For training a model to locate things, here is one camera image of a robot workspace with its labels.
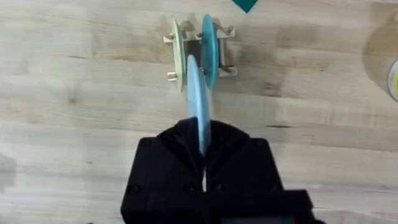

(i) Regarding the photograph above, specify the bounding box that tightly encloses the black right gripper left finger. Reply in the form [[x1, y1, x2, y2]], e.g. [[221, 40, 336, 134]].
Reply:
[[120, 116, 206, 224]]

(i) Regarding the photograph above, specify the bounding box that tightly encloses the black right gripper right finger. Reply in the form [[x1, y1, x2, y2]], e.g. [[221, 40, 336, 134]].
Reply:
[[203, 119, 284, 195]]

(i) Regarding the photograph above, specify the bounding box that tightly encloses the light blue plate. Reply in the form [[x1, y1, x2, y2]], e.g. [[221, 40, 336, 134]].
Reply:
[[185, 54, 213, 156]]

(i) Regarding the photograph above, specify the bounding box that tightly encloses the small wooden peg rack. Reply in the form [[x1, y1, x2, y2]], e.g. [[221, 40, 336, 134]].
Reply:
[[163, 22, 238, 82]]

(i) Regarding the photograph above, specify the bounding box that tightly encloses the pale green plate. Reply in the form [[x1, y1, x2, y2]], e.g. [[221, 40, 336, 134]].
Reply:
[[172, 17, 187, 93]]

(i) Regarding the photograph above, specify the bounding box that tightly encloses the teal plate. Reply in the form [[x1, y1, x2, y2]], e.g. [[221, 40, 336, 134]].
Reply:
[[200, 13, 220, 90]]

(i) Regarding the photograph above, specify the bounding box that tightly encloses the teal green board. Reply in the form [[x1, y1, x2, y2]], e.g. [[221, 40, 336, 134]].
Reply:
[[231, 0, 259, 14]]

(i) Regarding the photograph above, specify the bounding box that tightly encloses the tape roll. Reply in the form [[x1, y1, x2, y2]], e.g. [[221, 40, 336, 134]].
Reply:
[[387, 59, 398, 102]]

